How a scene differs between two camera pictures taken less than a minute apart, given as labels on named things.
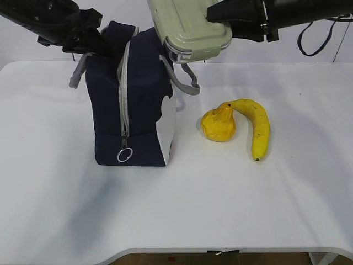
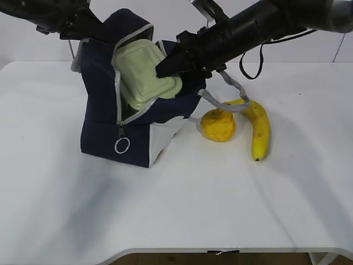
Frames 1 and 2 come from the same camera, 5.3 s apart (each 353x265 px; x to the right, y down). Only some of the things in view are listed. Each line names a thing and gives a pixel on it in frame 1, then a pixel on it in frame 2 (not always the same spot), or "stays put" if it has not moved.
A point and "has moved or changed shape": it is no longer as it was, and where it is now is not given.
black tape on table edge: (217, 252) stays put
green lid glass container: (188, 34) to (135, 61)
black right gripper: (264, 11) to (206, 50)
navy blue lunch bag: (133, 103) has moved or changed shape
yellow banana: (258, 118) stays put
